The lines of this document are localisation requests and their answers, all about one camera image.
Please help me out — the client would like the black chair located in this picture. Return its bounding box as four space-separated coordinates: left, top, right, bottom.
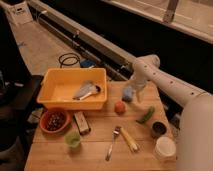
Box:
0 7 43 171

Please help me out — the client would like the blue object on floor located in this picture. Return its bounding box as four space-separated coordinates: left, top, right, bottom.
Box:
80 59 94 68

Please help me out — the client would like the red tomato toy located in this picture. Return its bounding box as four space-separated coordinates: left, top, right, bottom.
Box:
114 101 126 114

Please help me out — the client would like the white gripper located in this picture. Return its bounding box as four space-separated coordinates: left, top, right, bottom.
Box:
129 74 147 103

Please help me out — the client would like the brush with white handle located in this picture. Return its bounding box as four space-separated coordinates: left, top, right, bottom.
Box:
80 85 101 100

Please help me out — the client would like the green plastic cup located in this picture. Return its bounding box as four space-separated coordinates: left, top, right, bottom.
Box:
65 131 80 148

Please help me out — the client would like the black coiled cable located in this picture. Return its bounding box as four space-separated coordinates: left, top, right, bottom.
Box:
58 52 81 69

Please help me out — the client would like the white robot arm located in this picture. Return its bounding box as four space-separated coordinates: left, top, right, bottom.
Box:
130 55 213 171

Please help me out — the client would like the wooden block with metal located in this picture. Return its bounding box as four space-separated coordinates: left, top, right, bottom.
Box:
74 112 91 135

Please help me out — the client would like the dark metal can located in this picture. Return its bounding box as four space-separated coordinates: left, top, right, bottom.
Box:
151 122 167 138

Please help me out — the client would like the yellow plastic tray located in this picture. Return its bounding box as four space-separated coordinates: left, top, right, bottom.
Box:
37 68 107 110

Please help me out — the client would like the orange bowl with beans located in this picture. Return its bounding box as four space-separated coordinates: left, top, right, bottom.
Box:
39 108 71 134

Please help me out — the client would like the white paper cup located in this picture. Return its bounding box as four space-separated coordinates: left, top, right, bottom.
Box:
154 136 176 161

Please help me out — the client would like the metal fork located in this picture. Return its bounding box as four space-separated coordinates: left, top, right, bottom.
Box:
105 126 121 161

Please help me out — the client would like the blue sponge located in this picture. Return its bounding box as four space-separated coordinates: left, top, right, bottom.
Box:
122 86 133 102

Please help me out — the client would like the white box on floor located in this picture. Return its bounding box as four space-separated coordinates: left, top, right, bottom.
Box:
7 1 33 26

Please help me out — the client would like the green pepper toy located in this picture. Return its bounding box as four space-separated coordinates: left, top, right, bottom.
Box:
136 106 155 124

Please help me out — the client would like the yellow corn toy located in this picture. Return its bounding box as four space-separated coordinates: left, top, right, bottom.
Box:
120 127 139 152

